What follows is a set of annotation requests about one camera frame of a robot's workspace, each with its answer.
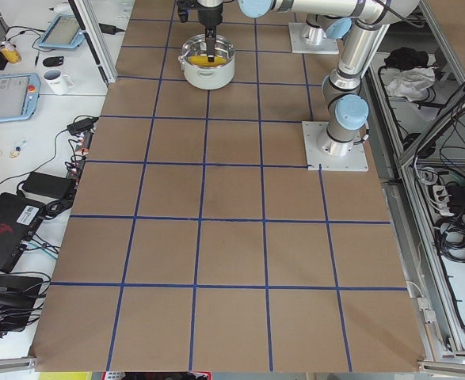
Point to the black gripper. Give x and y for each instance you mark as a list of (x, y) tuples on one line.
[(209, 17)]

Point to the yellow corn cob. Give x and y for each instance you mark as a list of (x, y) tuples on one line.
[(207, 61)]

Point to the glass pot lid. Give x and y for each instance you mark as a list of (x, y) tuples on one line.
[(198, 52)]

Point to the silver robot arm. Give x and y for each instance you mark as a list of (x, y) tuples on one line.
[(349, 111), (334, 27)]

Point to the pale green electric pot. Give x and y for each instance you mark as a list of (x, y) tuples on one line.
[(208, 78)]

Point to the blue teach pendant far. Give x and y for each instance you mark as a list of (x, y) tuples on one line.
[(63, 33)]

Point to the blue teach pendant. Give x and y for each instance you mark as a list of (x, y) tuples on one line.
[(63, 33), (19, 94)]

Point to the black power adapter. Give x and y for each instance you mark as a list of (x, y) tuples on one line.
[(83, 125)]

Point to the white mug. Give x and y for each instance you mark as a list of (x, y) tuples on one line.
[(59, 83)]

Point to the blue teach pendant near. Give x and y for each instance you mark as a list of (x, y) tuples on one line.
[(19, 94)]

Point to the black laptop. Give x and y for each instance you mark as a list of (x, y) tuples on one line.
[(20, 218)]

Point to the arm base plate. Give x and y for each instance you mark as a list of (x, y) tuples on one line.
[(306, 39), (325, 154)]

